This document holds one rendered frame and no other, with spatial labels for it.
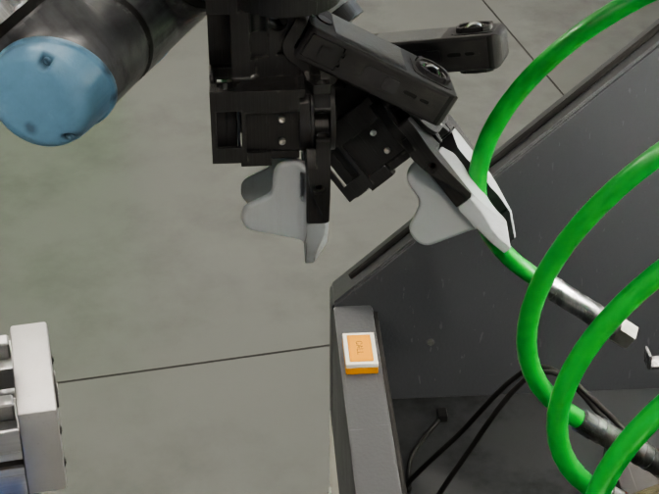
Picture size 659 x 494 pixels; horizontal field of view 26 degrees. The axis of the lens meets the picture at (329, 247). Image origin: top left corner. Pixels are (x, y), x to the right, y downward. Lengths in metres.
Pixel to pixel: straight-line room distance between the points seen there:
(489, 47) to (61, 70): 0.29
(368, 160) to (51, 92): 0.23
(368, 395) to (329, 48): 0.47
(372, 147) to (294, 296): 2.11
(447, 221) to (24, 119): 0.31
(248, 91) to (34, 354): 0.47
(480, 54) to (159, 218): 2.47
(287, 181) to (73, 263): 2.35
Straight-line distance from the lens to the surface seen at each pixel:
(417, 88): 0.94
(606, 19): 0.99
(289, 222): 0.98
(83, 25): 0.98
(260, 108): 0.92
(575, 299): 1.10
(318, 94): 0.92
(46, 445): 1.26
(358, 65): 0.92
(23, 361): 1.30
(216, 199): 3.50
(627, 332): 1.12
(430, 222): 1.04
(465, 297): 1.43
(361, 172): 1.03
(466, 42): 1.01
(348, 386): 1.31
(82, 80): 0.95
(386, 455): 1.24
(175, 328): 3.05
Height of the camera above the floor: 1.75
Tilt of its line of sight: 32 degrees down
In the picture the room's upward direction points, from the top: straight up
